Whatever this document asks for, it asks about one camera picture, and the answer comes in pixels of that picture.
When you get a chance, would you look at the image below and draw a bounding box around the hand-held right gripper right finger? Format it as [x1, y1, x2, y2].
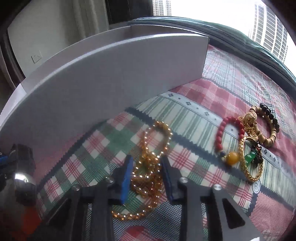
[161, 156, 264, 241]

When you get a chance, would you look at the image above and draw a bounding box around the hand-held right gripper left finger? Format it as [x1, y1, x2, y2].
[35, 154, 134, 241]

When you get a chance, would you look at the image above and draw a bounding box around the amber crystal bead necklace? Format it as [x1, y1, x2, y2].
[112, 120, 173, 220]

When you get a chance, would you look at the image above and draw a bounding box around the white cardboard box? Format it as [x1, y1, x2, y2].
[0, 25, 210, 149]

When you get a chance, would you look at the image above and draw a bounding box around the plaid bed sheet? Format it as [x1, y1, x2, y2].
[37, 43, 296, 241]

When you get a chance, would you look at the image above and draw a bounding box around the gold round ornament pendant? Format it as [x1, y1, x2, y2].
[239, 111, 259, 139]

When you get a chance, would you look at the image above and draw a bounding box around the high-rise building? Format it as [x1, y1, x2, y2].
[248, 3, 288, 62]
[153, 0, 171, 17]

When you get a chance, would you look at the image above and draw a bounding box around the light curtain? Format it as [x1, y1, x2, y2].
[72, 0, 109, 40]

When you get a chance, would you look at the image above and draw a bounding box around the dark curtain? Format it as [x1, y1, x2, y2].
[107, 0, 153, 25]

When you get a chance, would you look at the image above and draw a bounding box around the red bead bracelet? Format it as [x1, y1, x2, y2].
[214, 116, 245, 166]

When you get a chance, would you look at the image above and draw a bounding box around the gold chain bangle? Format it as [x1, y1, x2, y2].
[238, 136, 264, 183]

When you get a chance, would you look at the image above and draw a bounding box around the green jade pendant dark cord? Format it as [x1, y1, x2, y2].
[245, 144, 264, 166]

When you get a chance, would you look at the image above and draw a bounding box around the tan wooden bead bracelet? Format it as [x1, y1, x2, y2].
[249, 105, 277, 146]

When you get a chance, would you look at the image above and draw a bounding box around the white wall outlet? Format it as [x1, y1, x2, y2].
[31, 51, 43, 63]

